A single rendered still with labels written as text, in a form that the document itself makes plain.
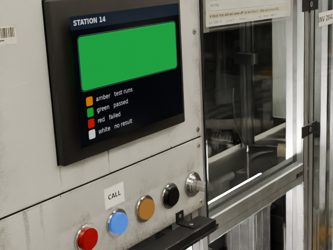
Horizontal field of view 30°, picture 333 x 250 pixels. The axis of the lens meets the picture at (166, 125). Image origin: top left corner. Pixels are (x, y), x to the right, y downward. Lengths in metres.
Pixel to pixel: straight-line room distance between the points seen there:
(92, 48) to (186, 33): 0.23
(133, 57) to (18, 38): 0.17
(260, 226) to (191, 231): 0.67
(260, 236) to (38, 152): 0.97
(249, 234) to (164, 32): 0.84
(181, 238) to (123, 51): 0.30
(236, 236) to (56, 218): 0.89
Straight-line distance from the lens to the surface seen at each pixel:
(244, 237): 1.61
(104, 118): 0.79
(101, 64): 0.78
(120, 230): 0.87
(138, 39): 0.83
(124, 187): 0.88
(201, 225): 0.99
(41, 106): 0.75
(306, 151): 1.39
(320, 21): 1.39
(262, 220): 1.62
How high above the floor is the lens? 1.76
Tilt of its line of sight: 14 degrees down
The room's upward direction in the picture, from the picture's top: 3 degrees counter-clockwise
